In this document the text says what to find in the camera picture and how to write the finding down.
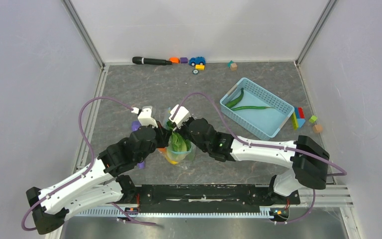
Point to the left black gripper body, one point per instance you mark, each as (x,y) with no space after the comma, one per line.
(160,141)

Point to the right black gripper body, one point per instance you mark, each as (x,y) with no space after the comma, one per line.
(184,128)

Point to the clear zip top bag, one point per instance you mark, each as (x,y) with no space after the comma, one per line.
(189,156)

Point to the green toy cabbage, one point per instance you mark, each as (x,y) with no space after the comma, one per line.
(178,144)

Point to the yellow toy mango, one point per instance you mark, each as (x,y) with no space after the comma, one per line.
(172,159)

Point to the curved green toy bean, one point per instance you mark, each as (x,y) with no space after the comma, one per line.
(235,101)

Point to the thin green toy pepper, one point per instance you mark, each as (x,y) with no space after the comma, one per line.
(250,108)

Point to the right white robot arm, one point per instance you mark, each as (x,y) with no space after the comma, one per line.
(306,161)

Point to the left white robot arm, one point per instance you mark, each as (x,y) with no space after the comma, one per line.
(101,181)

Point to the purple toy cylinder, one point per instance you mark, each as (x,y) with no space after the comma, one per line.
(135,126)

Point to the light blue plastic basket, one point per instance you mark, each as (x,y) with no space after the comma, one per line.
(263,124)

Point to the yellow toy block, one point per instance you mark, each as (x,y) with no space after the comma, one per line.
(200,67)

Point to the blue toy car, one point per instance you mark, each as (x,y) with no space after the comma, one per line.
(197,61)

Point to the teal and wood cubes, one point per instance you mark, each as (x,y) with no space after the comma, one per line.
(232,66)

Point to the purple toy block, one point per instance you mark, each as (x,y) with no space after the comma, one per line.
(184,60)

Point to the orange toy block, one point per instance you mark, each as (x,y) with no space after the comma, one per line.
(175,60)

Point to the black microphone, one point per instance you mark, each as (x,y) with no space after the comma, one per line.
(150,61)

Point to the multicolour block stack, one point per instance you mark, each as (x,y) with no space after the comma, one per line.
(298,118)

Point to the green small cube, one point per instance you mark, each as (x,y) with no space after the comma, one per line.
(313,119)

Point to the wooden small cube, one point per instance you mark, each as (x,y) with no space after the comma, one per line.
(317,128)

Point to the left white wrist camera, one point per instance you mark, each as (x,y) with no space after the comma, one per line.
(144,116)

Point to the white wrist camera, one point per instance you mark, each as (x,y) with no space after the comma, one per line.
(178,116)
(144,116)

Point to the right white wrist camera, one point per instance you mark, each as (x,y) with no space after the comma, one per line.
(178,116)

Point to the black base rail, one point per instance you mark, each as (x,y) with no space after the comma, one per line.
(205,198)

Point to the white cable duct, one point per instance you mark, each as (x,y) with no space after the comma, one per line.
(111,211)

